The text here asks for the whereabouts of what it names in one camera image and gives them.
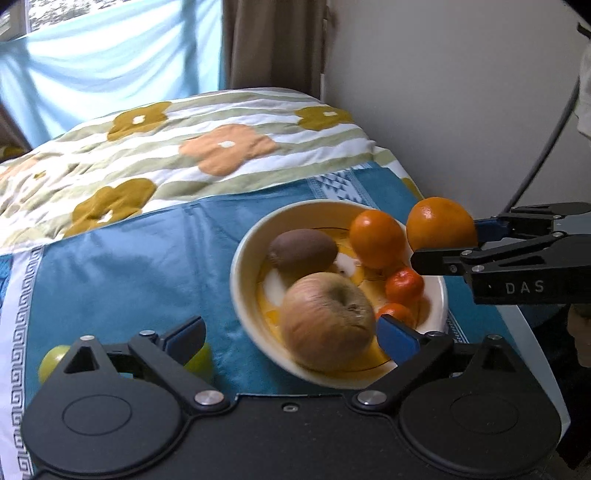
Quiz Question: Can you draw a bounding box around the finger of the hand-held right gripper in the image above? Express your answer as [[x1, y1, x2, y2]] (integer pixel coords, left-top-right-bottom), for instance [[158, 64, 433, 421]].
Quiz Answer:
[[474, 202, 591, 242], [410, 232, 572, 278]]

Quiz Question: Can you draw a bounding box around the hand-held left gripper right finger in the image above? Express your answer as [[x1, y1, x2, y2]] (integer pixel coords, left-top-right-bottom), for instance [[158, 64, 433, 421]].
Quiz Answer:
[[353, 315, 527, 413]]

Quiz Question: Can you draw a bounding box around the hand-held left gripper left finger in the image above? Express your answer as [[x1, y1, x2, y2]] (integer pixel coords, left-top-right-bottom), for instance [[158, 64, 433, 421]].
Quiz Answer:
[[62, 316, 230, 415]]

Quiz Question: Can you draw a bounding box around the small mandarin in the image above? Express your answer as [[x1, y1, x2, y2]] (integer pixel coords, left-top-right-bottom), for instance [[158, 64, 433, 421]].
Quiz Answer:
[[376, 303, 417, 331], [385, 269, 425, 306]]

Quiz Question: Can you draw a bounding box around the large orange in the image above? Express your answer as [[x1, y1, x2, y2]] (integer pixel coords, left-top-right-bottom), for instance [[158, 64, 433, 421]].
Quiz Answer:
[[406, 197, 479, 255]]

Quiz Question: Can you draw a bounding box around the medium orange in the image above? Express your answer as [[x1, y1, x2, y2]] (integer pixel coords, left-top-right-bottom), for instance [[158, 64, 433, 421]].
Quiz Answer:
[[349, 210, 407, 270]]

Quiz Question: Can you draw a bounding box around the wrinkled brown apple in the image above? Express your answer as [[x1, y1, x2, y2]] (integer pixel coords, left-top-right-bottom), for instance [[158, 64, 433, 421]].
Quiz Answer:
[[281, 272, 376, 373]]

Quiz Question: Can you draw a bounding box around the cream bowl with yellow print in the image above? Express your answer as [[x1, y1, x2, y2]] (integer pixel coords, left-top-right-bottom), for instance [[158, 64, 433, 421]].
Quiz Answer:
[[229, 200, 449, 389]]

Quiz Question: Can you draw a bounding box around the brown kiwi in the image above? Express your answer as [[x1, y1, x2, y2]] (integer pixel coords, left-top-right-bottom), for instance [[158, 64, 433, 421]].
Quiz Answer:
[[268, 229, 339, 284]]

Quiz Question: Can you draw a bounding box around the green apple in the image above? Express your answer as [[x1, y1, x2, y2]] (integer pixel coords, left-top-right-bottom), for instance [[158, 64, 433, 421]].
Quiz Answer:
[[184, 342, 213, 382], [38, 345, 71, 387]]

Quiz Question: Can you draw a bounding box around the blue patterned mat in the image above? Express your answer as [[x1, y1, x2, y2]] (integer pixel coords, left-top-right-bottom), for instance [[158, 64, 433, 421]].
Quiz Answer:
[[0, 161, 502, 480]]

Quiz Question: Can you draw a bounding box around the floral striped blanket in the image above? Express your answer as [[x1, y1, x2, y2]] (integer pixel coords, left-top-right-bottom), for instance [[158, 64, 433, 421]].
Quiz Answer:
[[0, 87, 422, 254]]

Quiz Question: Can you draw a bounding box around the light blue cloth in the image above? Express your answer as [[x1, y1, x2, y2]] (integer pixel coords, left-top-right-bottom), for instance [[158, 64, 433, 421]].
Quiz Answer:
[[0, 0, 228, 140]]

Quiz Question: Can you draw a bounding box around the window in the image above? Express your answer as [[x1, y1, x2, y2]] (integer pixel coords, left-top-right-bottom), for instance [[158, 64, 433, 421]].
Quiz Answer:
[[28, 0, 132, 25]]

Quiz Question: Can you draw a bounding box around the black cable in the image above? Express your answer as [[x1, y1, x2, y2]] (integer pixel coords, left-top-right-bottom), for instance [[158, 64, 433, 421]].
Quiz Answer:
[[502, 69, 583, 214]]

